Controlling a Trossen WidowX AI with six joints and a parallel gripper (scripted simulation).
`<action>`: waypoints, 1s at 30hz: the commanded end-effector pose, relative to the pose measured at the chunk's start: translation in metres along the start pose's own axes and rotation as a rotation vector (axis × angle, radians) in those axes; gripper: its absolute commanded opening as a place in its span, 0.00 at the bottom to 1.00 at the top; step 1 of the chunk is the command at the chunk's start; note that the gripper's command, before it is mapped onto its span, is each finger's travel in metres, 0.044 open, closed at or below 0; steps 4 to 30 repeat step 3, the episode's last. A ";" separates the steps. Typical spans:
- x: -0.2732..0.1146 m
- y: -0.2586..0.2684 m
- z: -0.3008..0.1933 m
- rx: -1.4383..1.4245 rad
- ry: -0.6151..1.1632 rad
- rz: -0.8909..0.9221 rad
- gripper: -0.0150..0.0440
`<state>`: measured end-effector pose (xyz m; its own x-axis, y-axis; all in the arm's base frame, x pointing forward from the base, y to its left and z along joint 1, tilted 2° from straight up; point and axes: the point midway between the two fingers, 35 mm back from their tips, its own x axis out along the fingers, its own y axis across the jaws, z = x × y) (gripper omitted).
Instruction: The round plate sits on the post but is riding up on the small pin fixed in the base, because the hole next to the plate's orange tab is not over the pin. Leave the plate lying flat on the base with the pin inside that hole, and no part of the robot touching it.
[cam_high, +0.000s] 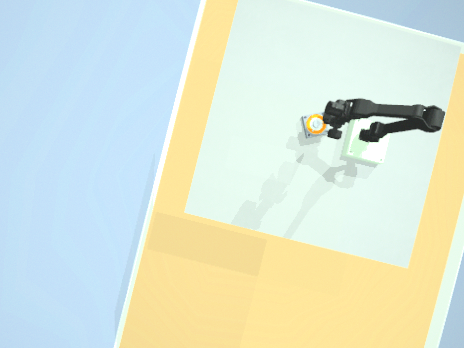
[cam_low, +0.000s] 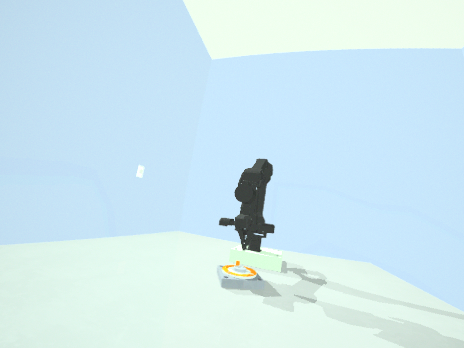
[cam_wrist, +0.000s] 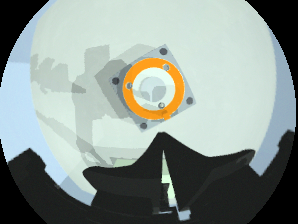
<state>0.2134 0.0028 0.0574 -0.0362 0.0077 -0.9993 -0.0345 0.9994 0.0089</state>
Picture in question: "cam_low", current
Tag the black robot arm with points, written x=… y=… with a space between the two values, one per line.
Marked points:
x=251 y=178

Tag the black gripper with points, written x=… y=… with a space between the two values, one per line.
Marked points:
x=266 y=227

